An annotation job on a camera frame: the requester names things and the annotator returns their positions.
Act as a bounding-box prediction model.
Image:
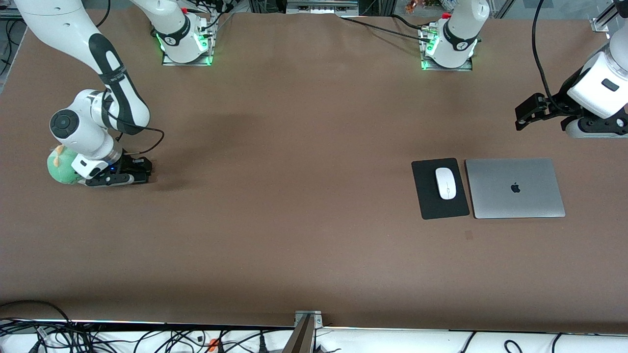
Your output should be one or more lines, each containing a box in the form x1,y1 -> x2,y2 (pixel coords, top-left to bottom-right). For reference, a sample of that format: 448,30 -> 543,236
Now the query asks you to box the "black looped floor cable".
0,300 -> 75,353

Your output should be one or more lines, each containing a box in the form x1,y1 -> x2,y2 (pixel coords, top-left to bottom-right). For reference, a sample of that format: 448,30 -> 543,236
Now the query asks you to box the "aluminium frame bracket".
286,0 -> 359,14

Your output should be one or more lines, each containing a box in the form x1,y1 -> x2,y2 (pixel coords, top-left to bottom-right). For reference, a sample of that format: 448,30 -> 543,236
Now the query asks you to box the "green dinosaur plush toy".
47,144 -> 87,186

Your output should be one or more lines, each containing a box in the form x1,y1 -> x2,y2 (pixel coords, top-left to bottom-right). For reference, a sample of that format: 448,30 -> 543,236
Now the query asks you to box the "silver laptop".
465,157 -> 566,219

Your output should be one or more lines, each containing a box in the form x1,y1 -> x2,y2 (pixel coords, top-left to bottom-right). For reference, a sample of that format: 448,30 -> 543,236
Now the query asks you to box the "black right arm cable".
103,91 -> 165,156

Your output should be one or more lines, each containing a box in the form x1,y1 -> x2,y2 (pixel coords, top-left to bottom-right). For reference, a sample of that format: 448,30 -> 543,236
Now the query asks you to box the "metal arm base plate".
161,51 -> 213,67
420,58 -> 474,72

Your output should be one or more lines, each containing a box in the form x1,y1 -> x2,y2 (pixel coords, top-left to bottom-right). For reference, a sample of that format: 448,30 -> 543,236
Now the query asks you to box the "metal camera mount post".
282,310 -> 324,353

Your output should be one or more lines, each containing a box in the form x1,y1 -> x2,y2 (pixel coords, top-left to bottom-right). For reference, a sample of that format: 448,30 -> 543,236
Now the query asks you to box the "black table cable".
340,16 -> 433,44

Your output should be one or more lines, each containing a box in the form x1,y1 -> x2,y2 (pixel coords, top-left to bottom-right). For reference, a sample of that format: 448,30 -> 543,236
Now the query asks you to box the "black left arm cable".
531,0 -> 570,114

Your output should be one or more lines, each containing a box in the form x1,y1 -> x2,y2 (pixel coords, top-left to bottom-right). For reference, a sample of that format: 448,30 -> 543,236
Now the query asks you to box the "black mouse pad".
411,157 -> 471,220

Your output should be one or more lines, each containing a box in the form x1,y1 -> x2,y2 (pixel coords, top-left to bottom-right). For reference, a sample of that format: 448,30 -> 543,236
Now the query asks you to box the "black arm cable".
531,0 -> 570,114
103,91 -> 165,156

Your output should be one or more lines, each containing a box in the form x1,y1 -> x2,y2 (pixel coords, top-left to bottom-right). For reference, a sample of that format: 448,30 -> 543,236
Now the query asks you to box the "white computer mouse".
435,167 -> 457,201

